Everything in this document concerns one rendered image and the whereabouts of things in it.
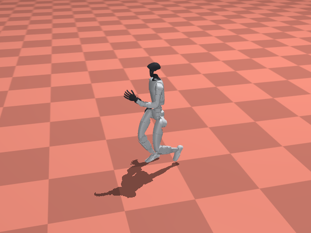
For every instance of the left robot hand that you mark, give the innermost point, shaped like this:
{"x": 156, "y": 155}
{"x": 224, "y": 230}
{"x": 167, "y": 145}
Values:
{"x": 131, "y": 97}

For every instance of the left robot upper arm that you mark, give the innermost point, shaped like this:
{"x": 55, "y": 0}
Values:
{"x": 158, "y": 91}

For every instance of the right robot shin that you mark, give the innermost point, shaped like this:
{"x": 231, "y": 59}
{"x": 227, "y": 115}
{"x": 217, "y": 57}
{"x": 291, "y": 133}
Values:
{"x": 148, "y": 147}

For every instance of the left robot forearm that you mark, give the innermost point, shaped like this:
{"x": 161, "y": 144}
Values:
{"x": 147, "y": 104}

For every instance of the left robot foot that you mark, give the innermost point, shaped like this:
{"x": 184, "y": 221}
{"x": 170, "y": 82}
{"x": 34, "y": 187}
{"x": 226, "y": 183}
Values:
{"x": 177, "y": 154}

